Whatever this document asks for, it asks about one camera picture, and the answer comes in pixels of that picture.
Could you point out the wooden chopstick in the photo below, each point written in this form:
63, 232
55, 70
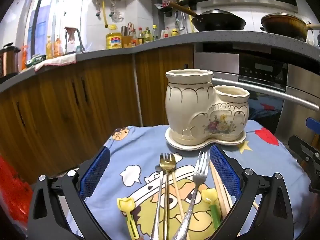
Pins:
223, 192
218, 195
255, 205
178, 195

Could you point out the green packet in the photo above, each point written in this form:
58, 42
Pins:
36, 60

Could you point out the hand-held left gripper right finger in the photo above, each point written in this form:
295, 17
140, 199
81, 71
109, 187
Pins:
223, 170

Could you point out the black spice rack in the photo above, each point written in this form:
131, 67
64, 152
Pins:
160, 6

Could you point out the cream ceramic vase right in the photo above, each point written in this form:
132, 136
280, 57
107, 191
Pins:
180, 143

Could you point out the row of condiment bottles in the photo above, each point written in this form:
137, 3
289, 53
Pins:
146, 36

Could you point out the red plastic bag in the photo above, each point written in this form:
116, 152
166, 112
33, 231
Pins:
15, 192

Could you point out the white jug with yellow label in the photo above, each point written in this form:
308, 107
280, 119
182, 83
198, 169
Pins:
175, 33

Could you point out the yellow cooking oil bottle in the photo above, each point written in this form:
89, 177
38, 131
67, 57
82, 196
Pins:
113, 41

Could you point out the silver spoon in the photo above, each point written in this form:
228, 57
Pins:
157, 205

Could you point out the orange spray bottle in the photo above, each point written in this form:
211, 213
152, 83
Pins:
25, 58

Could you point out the stainless built-in oven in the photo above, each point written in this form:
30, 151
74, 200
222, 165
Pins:
262, 70

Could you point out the wooden knife block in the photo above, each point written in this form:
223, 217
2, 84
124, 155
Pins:
126, 41

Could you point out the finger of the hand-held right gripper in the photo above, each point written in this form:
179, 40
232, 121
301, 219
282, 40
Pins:
306, 152
313, 124

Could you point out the white towel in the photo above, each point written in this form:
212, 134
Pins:
56, 61

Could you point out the blue cartoon printed cloth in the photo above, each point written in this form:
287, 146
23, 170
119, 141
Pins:
147, 140

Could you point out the orange liquid bottle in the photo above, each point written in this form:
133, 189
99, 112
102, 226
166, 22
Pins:
58, 48
49, 48

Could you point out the copper rice cooker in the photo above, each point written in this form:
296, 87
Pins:
8, 61

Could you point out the grey kitchen countertop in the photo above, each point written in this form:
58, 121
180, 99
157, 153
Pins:
225, 38

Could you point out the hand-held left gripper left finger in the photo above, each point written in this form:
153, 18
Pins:
96, 172

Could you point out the reddish rag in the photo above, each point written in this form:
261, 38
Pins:
70, 35

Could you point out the metal kitchen faucet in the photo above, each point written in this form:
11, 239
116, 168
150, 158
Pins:
80, 43

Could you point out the yellow tulip fruit fork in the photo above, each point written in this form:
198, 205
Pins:
126, 205
210, 196

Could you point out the cream ceramic utensil holder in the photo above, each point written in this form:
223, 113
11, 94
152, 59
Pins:
190, 110

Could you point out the brown cooking pot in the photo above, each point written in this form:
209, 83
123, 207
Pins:
285, 26

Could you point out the white jug with red label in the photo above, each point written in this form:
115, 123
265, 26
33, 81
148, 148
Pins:
165, 33

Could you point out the wooden kitchen cabinets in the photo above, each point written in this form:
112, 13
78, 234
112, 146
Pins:
100, 92

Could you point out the gold fork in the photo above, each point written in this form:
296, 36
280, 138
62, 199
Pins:
167, 160

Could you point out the silver fork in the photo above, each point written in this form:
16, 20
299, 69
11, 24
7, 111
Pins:
197, 182

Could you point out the kitchen window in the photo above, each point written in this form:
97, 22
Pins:
47, 17

